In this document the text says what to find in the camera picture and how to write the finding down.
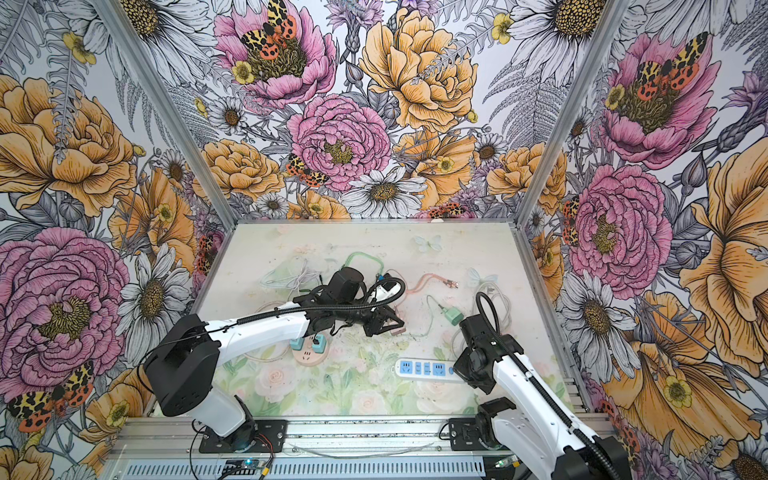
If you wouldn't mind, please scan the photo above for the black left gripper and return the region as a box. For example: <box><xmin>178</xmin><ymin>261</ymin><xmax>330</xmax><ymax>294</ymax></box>
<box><xmin>337</xmin><ymin>298</ymin><xmax>404</xmax><ymax>337</ymax></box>

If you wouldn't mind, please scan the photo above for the white blue power strip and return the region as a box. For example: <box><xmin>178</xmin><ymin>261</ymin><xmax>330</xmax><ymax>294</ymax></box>
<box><xmin>394</xmin><ymin>357</ymin><xmax>463</xmax><ymax>383</ymax></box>

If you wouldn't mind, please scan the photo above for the teal charger plug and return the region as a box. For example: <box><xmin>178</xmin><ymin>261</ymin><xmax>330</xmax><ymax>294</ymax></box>
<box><xmin>311</xmin><ymin>333</ymin><xmax>328</xmax><ymax>355</ymax></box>
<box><xmin>290</xmin><ymin>338</ymin><xmax>305</xmax><ymax>352</ymax></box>

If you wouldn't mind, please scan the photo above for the green charger plug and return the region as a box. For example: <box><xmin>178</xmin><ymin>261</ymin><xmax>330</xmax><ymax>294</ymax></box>
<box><xmin>442</xmin><ymin>307</ymin><xmax>465</xmax><ymax>326</ymax></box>

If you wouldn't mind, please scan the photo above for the white lilac cable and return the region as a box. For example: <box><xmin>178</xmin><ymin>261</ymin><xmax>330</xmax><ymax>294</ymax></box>
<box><xmin>260</xmin><ymin>254</ymin><xmax>328</xmax><ymax>295</ymax></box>

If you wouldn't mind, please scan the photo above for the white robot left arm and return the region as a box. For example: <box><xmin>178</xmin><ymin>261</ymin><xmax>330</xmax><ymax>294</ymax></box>
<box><xmin>143</xmin><ymin>267</ymin><xmax>406</xmax><ymax>439</ymax></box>

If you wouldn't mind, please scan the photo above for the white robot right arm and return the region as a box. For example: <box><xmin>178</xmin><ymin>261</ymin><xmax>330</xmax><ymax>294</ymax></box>
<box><xmin>454</xmin><ymin>314</ymin><xmax>632</xmax><ymax>479</ymax></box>

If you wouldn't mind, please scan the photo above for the round pink power socket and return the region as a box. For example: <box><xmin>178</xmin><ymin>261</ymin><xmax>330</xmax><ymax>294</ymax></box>
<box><xmin>292</xmin><ymin>344</ymin><xmax>329</xmax><ymax>368</ymax></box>

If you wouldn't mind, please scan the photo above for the green multi-head charging cable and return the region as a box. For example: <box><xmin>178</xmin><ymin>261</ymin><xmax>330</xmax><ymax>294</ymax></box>
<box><xmin>341</xmin><ymin>251</ymin><xmax>436</xmax><ymax>338</ymax></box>

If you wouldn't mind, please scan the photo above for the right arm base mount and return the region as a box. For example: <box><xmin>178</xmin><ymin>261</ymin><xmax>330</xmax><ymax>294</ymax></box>
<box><xmin>447</xmin><ymin>417</ymin><xmax>500</xmax><ymax>451</ymax></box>

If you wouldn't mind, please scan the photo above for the grey white coiled cable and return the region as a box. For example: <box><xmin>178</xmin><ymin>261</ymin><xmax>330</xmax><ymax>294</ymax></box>
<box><xmin>467</xmin><ymin>280</ymin><xmax>515</xmax><ymax>337</ymax></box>

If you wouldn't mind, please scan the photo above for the pink multi-head charging cable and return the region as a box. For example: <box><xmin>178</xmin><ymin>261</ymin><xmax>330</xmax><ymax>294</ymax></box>
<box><xmin>398</xmin><ymin>272</ymin><xmax>460</xmax><ymax>301</ymax></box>

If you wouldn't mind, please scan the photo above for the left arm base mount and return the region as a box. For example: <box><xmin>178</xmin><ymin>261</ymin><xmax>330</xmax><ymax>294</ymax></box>
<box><xmin>198</xmin><ymin>419</ymin><xmax>289</xmax><ymax>454</ymax></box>

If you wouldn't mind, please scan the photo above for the aluminium front rail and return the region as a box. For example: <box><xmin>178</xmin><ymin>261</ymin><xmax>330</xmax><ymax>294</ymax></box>
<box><xmin>101</xmin><ymin>416</ymin><xmax>534</xmax><ymax>479</ymax></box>

